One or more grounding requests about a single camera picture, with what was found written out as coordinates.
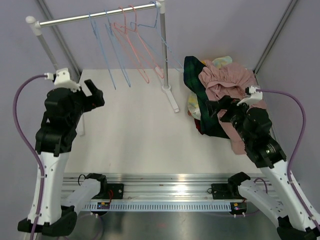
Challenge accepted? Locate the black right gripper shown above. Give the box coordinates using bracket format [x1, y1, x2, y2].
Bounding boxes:
[205, 95, 254, 144]

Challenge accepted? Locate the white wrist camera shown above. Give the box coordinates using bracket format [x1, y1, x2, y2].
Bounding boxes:
[237, 85, 263, 106]
[44, 68, 81, 93]

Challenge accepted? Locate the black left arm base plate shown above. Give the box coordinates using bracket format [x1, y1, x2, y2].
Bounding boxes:
[105, 183, 124, 200]

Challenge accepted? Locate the pink pleated skirt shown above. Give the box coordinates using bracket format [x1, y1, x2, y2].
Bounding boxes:
[198, 60, 258, 155]

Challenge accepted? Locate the blue wire hanger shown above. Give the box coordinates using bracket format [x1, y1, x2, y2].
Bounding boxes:
[130, 0, 184, 73]

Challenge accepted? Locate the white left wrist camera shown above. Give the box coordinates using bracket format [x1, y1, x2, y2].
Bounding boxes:
[44, 68, 81, 93]

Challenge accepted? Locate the silver white clothes rack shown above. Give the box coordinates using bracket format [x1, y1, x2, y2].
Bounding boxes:
[25, 0, 180, 113]

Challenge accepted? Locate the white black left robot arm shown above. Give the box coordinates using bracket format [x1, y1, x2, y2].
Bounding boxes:
[17, 79, 109, 238]

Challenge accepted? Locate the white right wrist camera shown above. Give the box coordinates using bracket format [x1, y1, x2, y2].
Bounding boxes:
[237, 85, 263, 106]

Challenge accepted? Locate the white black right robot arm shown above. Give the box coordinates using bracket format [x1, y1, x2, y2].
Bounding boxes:
[205, 95, 320, 240]

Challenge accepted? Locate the blue hanger with pink skirt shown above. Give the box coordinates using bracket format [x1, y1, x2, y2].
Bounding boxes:
[88, 12, 117, 90]

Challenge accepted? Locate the red black plaid skirt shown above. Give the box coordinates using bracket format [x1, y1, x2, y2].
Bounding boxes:
[194, 119, 206, 135]

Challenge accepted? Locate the pastel tie-dye garment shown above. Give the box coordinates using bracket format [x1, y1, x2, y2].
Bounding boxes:
[187, 56, 233, 121]

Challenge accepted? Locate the white slotted cable duct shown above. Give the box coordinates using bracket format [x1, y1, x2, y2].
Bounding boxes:
[82, 201, 231, 212]

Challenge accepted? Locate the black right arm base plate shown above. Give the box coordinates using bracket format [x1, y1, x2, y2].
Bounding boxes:
[206, 183, 242, 200]

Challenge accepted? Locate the pink hanger with plaid skirt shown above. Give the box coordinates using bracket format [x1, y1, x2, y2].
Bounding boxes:
[121, 5, 164, 83]

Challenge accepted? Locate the dark green plaid skirt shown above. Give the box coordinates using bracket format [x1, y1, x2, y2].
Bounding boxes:
[183, 56, 229, 139]

